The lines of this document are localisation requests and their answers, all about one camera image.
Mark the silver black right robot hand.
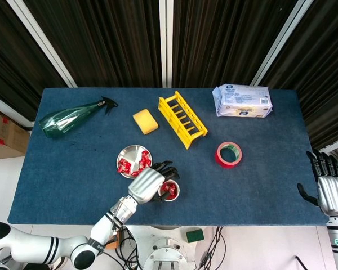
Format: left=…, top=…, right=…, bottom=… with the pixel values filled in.
left=297, top=150, right=338, bottom=219

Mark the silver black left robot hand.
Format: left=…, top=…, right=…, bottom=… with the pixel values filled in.
left=127, top=160, right=181, bottom=205

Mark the heap of red candies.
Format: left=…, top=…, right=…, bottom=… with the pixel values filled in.
left=117, top=150, right=152, bottom=174

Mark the white paper cup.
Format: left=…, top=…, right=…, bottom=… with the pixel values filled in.
left=157, top=179, right=181, bottom=202

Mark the round metal plate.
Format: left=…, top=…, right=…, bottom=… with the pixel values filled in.
left=116, top=144, right=153, bottom=179

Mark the white robot torso base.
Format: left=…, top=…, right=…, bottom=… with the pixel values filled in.
left=128, top=224, right=209, bottom=270

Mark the yellow test tube rack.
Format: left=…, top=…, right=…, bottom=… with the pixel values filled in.
left=158, top=91, right=209, bottom=150

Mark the yellow sponge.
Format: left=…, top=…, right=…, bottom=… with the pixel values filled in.
left=132, top=109, right=160, bottom=136

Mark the orange box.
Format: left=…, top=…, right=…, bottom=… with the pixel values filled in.
left=105, top=235, right=122, bottom=250

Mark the green block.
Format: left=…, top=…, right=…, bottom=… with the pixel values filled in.
left=185, top=229, right=205, bottom=244

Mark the black angled strut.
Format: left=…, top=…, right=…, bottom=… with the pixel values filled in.
left=295, top=254, right=309, bottom=270

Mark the red tape roll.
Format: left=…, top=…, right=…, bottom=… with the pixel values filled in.
left=215, top=141, right=243, bottom=169

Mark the blue felt table cover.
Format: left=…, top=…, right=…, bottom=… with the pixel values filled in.
left=7, top=87, right=331, bottom=227

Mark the green plastic spray bottle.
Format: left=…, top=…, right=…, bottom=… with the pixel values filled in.
left=38, top=96, right=119, bottom=140

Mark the black and white sneaker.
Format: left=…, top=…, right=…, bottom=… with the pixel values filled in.
left=52, top=255, right=70, bottom=270

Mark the black pleated curtain panel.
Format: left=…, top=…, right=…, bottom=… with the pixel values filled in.
left=24, top=0, right=162, bottom=88
left=0, top=0, right=68, bottom=122
left=257, top=0, right=338, bottom=150
left=172, top=0, right=299, bottom=88

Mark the white wet wipes pack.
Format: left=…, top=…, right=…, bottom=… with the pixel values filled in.
left=212, top=84, right=274, bottom=119

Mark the cardboard box with red tape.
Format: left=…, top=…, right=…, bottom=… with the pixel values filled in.
left=0, top=114, right=31, bottom=155

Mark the white low frame rail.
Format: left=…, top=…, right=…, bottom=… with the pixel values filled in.
left=0, top=91, right=34, bottom=130
left=317, top=139, right=338, bottom=154

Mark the black cable bundle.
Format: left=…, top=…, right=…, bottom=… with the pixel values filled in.
left=197, top=226, right=228, bottom=270
left=115, top=227, right=144, bottom=270

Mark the white frame post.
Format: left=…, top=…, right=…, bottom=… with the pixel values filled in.
left=6, top=0, right=79, bottom=88
left=158, top=0, right=174, bottom=88
left=250, top=0, right=316, bottom=87

